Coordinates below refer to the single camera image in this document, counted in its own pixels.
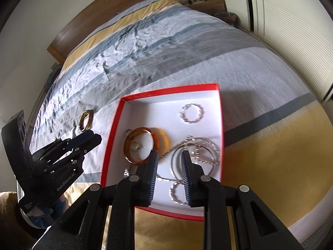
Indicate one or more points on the wooden headboard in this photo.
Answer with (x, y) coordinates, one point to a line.
(78, 31)

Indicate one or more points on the wooden nightstand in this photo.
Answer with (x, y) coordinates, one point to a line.
(208, 5)

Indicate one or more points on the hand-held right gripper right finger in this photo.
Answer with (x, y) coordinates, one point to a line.
(186, 172)

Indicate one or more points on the white wardrobe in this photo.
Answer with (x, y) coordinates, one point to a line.
(294, 31)

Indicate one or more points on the thin silver bangle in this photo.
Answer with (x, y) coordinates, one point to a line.
(173, 161)

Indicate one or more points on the person's left hand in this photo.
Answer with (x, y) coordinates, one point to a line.
(39, 216)

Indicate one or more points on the brown cloth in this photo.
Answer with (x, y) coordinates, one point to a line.
(10, 221)

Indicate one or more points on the amber resin bangle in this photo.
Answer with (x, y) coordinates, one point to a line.
(161, 138)

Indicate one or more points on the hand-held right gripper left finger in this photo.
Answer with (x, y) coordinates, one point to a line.
(152, 172)

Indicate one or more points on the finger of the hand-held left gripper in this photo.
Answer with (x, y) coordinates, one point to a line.
(83, 137)
(91, 143)

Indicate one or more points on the brown tortoiseshell bangle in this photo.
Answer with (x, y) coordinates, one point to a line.
(90, 118)

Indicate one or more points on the red cardboard box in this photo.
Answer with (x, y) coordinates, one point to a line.
(156, 114)

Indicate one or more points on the silver textured bangle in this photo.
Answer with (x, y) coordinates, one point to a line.
(216, 148)

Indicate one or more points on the wicker basket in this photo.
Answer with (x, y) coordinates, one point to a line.
(226, 18)

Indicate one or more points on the striped bed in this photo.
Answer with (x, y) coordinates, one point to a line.
(182, 57)

